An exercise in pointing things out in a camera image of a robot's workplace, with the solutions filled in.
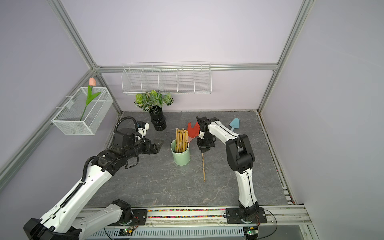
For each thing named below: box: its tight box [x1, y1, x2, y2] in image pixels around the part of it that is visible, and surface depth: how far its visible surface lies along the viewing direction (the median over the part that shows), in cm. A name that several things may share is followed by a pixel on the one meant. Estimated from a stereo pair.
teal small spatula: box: [229, 118, 240, 132], surface depth 114 cm
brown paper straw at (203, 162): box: [201, 152, 206, 183], surface depth 91 cm
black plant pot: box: [148, 105, 167, 132], surface depth 102 cm
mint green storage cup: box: [170, 138, 191, 166], surface depth 88 cm
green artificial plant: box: [134, 90, 174, 112], surface depth 95 cm
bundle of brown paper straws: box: [175, 127, 189, 153], surface depth 86 cm
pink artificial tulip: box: [79, 77, 101, 121], surface depth 82 cm
